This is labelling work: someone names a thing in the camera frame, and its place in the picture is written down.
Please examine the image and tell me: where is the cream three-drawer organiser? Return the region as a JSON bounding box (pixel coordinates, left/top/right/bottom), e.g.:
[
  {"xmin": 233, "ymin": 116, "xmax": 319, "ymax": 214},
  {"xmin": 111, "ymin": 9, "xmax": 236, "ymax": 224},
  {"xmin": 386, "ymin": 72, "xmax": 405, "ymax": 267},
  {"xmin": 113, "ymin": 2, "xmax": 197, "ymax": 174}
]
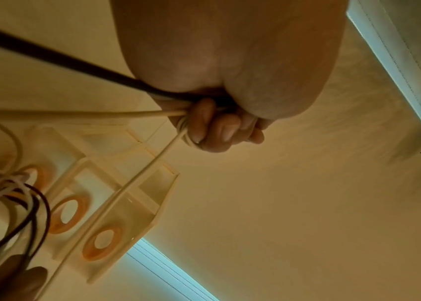
[{"xmin": 27, "ymin": 123, "xmax": 180, "ymax": 285}]

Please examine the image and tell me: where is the person's left hand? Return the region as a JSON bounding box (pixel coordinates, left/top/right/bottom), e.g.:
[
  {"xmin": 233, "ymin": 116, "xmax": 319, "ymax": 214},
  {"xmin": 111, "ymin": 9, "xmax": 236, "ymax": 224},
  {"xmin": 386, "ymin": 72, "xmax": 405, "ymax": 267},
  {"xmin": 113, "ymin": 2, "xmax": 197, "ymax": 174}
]
[{"xmin": 111, "ymin": 0, "xmax": 349, "ymax": 154}]

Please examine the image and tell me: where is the bundle of cables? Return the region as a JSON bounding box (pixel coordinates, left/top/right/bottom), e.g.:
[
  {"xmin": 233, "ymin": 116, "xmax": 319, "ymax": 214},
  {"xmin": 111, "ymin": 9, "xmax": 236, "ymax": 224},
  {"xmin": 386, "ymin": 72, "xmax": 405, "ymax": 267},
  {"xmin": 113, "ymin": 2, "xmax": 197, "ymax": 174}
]
[{"xmin": 0, "ymin": 20, "xmax": 211, "ymax": 104}]

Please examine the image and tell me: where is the pile of cables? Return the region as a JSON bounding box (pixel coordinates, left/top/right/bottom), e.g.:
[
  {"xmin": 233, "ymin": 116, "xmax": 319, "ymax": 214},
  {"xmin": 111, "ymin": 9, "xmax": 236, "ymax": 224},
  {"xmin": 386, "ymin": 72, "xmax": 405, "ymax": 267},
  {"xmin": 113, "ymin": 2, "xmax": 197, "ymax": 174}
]
[{"xmin": 0, "ymin": 120, "xmax": 53, "ymax": 276}]

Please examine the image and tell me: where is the person's right hand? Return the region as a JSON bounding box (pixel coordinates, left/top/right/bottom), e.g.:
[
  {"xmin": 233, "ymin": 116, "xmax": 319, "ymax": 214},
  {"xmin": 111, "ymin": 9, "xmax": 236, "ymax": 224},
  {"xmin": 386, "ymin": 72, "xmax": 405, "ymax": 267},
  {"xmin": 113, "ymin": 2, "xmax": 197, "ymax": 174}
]
[{"xmin": 0, "ymin": 253, "xmax": 50, "ymax": 301}]

